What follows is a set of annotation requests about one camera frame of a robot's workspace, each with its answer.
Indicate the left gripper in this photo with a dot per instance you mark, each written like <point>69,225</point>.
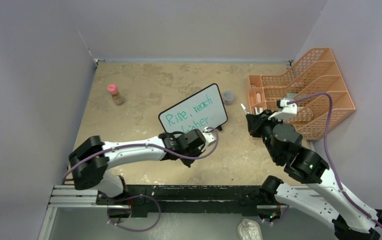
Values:
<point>199,150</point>

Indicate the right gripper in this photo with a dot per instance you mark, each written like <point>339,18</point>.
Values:
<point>255,122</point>

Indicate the green whiteboard marker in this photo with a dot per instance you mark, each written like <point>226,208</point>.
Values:
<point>244,108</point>

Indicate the small whiteboard black frame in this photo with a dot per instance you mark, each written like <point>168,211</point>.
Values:
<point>204,108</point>

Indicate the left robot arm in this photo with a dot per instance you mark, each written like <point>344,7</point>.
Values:
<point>91,161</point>

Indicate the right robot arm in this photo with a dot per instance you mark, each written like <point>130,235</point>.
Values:
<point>350,220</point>

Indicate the clear jar of paperclips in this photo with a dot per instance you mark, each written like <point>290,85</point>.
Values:
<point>228,97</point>

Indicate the orange plastic file organizer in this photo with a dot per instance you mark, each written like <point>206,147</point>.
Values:
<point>315,72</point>

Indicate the pink cap bottle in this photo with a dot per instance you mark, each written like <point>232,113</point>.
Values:
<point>115,94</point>

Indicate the clear plastic bag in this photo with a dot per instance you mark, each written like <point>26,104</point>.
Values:
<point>249,230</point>

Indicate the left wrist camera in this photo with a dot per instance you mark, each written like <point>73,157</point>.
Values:
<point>209,135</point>

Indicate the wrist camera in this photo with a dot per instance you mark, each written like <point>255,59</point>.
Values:
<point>286,109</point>
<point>209,135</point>

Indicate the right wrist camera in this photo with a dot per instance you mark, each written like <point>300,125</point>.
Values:
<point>286,109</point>

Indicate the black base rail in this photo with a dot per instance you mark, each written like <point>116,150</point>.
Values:
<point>246,200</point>

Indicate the aluminium frame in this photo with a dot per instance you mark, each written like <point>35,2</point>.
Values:
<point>66,196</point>

